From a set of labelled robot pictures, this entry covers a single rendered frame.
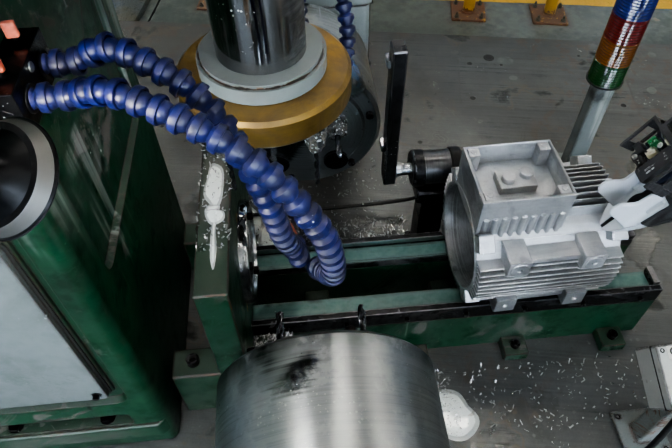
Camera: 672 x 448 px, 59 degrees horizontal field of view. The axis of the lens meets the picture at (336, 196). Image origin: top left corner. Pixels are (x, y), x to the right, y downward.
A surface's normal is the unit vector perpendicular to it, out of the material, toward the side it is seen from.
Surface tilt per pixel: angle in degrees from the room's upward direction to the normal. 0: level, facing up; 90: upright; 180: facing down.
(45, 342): 90
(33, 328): 90
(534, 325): 90
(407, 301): 0
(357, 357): 13
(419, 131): 0
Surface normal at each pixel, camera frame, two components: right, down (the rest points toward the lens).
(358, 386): 0.22, -0.65
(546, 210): 0.11, 0.76
